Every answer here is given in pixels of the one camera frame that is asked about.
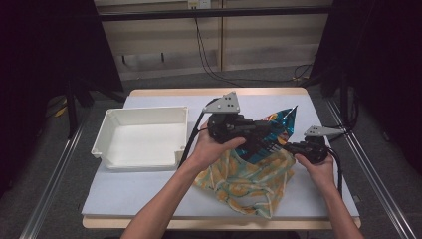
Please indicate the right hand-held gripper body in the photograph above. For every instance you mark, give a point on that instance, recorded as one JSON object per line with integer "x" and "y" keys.
{"x": 313, "y": 151}

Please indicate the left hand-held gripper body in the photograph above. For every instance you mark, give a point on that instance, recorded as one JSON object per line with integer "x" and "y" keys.
{"x": 229, "y": 127}

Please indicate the blue snack packet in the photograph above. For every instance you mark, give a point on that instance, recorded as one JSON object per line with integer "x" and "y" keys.
{"x": 280, "y": 124}

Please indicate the orange and teal patterned bag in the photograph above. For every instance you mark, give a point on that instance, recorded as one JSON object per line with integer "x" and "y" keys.
{"x": 245, "y": 186}

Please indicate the white plastic bin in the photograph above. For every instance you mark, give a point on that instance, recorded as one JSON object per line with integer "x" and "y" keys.
{"x": 146, "y": 141}

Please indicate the person's right hand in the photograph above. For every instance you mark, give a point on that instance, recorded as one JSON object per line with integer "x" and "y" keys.
{"x": 318, "y": 172}

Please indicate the person's left hand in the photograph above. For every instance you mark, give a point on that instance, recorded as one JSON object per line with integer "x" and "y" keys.
{"x": 207, "y": 151}

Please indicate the wooden table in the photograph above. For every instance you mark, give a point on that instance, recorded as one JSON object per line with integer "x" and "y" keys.
{"x": 185, "y": 91}

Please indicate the light wooden cabinet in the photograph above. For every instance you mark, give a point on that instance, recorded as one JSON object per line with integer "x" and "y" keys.
{"x": 265, "y": 40}

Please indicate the black curtain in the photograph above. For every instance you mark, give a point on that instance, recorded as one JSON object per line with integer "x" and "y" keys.
{"x": 40, "y": 66}
{"x": 381, "y": 66}

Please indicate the black horizontal bar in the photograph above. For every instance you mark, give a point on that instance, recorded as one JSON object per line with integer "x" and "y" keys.
{"x": 215, "y": 13}

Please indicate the white table mat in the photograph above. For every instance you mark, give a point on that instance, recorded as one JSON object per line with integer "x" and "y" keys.
{"x": 132, "y": 195}

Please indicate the black stand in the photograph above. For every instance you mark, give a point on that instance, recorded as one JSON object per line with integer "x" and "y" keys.
{"x": 72, "y": 113}

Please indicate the aluminium floor rail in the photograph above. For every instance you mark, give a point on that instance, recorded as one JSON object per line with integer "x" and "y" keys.
{"x": 381, "y": 186}
{"x": 49, "y": 186}

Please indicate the white wall socket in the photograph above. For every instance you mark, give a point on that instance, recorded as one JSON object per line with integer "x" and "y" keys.
{"x": 199, "y": 3}

